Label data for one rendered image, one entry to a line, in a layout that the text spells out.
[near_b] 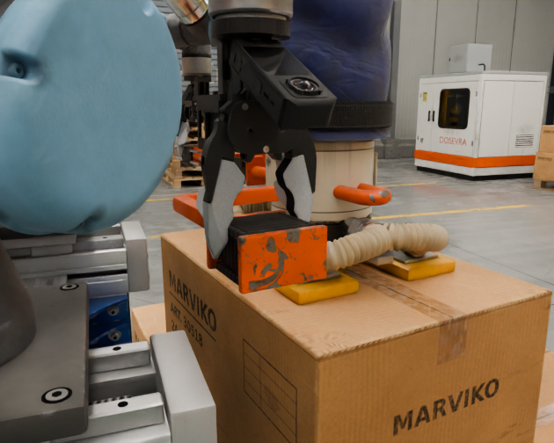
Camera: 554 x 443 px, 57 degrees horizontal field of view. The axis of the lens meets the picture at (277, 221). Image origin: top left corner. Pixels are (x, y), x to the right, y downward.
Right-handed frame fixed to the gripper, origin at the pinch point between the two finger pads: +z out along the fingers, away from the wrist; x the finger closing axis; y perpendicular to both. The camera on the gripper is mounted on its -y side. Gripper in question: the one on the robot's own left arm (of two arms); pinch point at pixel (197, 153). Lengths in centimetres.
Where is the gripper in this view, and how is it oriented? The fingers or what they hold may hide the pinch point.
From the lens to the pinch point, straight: 139.8
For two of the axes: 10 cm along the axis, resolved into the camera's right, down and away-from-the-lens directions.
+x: 8.8, -1.1, 4.6
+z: 0.0, 9.7, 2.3
